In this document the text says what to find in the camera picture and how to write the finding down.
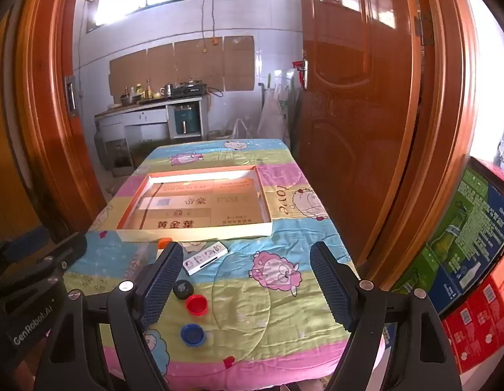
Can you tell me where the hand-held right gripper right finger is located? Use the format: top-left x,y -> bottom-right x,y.
310,241 -> 464,391

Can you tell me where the white printed box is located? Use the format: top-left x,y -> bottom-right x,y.
182,242 -> 228,275

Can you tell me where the metal strike plate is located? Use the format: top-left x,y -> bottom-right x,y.
65,75 -> 77,120

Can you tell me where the red printed carton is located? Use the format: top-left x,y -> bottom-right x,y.
441,277 -> 504,375

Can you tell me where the brown wooden door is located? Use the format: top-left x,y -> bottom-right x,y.
296,0 -> 424,269

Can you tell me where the red bottle cap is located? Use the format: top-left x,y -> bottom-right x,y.
185,294 -> 209,316

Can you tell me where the cardboard sheet on wall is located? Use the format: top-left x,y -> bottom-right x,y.
108,36 -> 256,107

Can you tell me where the metal door hinge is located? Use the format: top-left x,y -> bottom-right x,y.
415,12 -> 435,47

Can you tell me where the wooden door frame jamb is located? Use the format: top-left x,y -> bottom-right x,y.
358,0 -> 481,292
11,0 -> 110,235

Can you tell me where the black bottle cap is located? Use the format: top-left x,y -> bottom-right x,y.
172,279 -> 194,301

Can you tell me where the shallow orange-rimmed cardboard tray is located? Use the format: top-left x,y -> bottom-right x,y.
115,165 -> 273,242

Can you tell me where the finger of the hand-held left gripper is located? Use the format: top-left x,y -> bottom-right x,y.
0,232 -> 88,294

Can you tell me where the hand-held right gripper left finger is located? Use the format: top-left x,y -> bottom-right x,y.
36,242 -> 185,391

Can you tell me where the blue bottle cap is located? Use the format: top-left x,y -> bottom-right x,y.
180,324 -> 206,347

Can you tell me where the brown cardboard liner sheet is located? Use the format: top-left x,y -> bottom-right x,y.
140,177 -> 263,231

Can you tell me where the white plastic sack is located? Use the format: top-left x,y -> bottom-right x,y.
258,85 -> 292,139

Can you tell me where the black gas stove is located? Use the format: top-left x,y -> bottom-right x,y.
170,82 -> 208,98

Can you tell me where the white kitchen counter cabinet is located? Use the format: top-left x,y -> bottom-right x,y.
94,95 -> 206,147

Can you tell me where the cartoon sheep printed blanket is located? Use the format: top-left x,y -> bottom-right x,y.
66,138 -> 387,387

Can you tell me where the white plastic bag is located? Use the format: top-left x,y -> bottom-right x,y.
233,118 -> 257,141

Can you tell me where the green air fryer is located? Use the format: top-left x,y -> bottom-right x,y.
174,105 -> 197,135

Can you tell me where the green printed carton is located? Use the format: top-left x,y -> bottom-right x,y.
392,167 -> 493,296

